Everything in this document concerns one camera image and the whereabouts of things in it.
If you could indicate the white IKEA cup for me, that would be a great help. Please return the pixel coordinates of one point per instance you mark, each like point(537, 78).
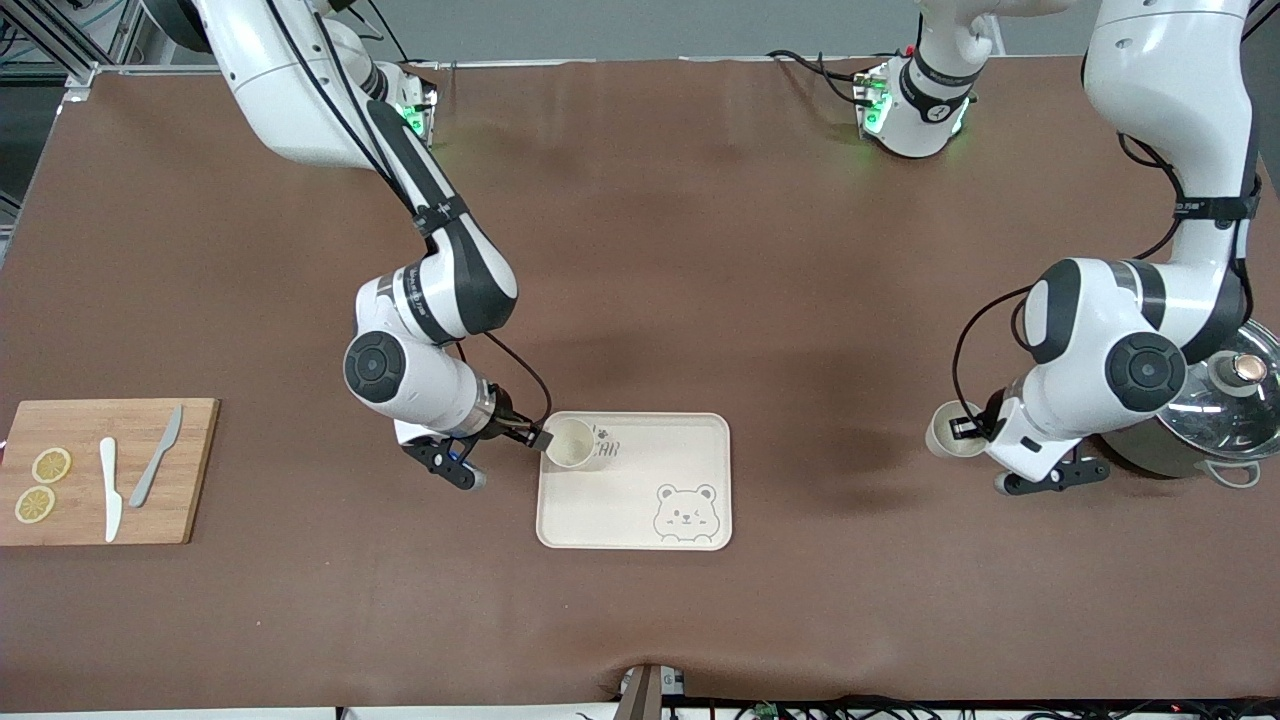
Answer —
point(945, 440)
point(570, 445)

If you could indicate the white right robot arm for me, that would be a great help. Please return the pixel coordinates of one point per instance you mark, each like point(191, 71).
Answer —
point(420, 300)

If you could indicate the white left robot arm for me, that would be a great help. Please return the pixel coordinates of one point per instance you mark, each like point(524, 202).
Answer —
point(1130, 340)

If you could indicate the cream bear print tray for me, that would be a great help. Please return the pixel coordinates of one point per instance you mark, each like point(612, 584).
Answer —
point(635, 500)

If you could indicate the glass pot lid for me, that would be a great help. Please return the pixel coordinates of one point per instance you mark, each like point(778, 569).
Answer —
point(1240, 410)

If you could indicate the grey plastic knife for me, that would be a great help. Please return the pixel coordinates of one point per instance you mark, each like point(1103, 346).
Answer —
point(152, 465)

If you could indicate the wooden cutting board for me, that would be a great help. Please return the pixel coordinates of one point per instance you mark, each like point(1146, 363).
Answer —
point(150, 500)

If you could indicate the white plastic knife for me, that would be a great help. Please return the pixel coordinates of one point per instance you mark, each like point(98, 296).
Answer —
point(111, 490)

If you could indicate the lemon slice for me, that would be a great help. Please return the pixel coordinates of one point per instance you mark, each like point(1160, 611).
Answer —
point(35, 505)
point(51, 465)

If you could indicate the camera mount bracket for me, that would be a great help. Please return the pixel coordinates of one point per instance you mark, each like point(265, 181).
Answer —
point(645, 692)

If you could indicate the aluminium frame post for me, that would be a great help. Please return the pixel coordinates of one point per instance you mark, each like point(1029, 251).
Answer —
point(60, 45)
point(1262, 15)

